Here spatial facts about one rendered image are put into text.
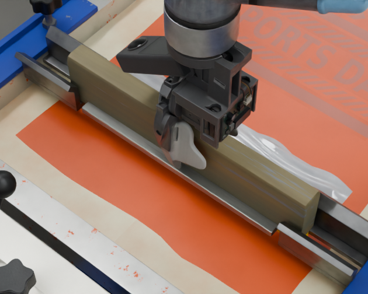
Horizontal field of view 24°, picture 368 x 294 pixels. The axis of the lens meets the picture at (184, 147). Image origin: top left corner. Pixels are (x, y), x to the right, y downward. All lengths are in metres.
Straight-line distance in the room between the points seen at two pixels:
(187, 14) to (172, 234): 0.32
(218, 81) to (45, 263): 0.26
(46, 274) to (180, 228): 0.20
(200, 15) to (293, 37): 0.45
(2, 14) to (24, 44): 1.54
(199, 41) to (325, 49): 0.43
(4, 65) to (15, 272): 0.41
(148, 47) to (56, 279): 0.27
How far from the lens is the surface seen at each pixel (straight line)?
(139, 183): 1.06
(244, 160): 0.95
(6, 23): 2.67
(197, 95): 0.89
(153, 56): 0.91
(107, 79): 1.03
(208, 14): 0.80
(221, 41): 0.83
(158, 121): 0.93
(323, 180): 1.07
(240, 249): 1.01
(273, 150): 1.09
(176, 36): 0.83
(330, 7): 0.78
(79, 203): 1.05
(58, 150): 1.10
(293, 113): 1.14
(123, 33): 1.23
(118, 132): 1.06
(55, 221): 1.00
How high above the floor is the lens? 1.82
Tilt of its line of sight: 52 degrees down
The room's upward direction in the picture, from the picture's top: straight up
